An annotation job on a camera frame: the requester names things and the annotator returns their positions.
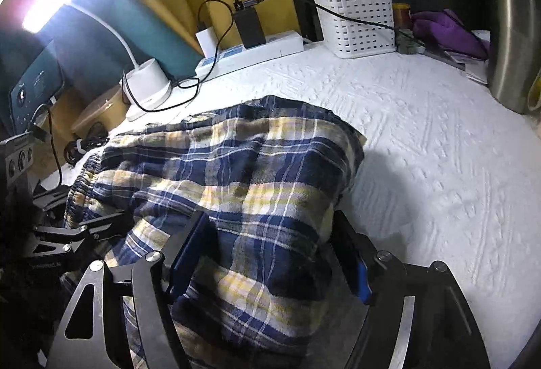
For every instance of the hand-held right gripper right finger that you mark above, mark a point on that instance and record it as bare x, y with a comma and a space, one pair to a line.
364, 280

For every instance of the tablet with lit screen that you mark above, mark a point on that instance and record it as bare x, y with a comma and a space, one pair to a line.
38, 85

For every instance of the green curtain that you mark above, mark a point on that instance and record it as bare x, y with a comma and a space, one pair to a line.
126, 14

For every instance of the orange lidded jar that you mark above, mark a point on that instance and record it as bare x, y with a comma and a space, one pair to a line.
401, 14

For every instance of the steel tumbler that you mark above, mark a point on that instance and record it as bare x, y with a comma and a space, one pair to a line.
511, 47

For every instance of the white charger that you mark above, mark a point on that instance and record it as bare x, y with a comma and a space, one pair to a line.
207, 41

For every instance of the plaid pants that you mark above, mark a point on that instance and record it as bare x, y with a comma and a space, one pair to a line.
262, 183

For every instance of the tan lidded container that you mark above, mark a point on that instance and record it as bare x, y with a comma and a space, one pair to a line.
101, 111

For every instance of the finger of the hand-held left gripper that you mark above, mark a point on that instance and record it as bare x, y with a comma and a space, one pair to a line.
80, 233
50, 200

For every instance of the white papers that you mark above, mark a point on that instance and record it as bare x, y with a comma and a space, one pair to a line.
473, 69

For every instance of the cardboard box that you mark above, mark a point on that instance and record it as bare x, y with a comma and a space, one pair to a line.
67, 111

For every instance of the black charger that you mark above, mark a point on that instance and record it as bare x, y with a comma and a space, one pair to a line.
249, 28

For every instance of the white desk lamp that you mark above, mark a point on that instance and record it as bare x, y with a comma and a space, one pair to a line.
146, 85

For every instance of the purple cloth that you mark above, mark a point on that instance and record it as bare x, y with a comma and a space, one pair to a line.
443, 30

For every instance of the white power strip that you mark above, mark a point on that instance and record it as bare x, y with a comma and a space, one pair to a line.
262, 52

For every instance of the white plastic basket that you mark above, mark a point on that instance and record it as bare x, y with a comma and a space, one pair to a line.
355, 22

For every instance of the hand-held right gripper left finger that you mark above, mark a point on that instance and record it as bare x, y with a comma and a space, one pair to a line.
190, 255

